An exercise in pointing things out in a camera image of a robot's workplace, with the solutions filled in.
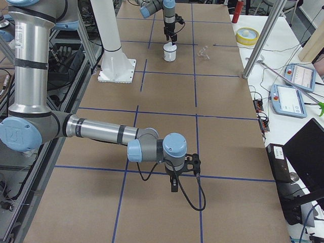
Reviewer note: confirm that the wooden board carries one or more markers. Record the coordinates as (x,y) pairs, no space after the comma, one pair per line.
(313,46)

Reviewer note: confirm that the yellow tape roll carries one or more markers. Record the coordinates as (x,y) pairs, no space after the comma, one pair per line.
(247,36)

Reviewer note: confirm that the far teach pendant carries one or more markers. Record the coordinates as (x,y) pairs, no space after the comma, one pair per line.
(302,76)

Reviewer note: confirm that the near teach pendant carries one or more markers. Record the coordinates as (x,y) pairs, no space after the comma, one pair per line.
(287,101)

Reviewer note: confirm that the teach pendant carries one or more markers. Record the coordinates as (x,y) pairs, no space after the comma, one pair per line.
(287,101)
(302,76)

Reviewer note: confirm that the black computer box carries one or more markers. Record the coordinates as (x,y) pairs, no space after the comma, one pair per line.
(278,163)

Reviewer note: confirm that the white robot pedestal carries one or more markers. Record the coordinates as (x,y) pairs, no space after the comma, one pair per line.
(115,66)

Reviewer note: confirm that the orange connector board near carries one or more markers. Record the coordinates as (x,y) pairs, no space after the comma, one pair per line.
(263,126)

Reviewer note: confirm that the red bottle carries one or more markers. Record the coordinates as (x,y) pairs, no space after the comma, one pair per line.
(237,11)

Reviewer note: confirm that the orange connector board far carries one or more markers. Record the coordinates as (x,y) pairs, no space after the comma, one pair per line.
(258,104)

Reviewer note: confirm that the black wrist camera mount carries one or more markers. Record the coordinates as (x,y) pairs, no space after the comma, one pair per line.
(192,163)

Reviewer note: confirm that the white cup lid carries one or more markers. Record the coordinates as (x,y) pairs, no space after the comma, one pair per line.
(169,47)

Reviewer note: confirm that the aluminium frame post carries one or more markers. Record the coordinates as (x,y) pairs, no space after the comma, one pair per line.
(265,33)

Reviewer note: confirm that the clear plastic funnel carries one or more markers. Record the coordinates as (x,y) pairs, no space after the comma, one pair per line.
(203,53)

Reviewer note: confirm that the metal reacher grabber tool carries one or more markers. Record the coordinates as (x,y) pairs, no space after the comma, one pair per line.
(288,83)

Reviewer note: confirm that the orange connector board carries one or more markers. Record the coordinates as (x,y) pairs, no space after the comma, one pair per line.
(258,104)
(263,126)

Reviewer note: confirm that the white cup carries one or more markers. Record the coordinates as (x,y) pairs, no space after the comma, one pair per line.
(170,56)

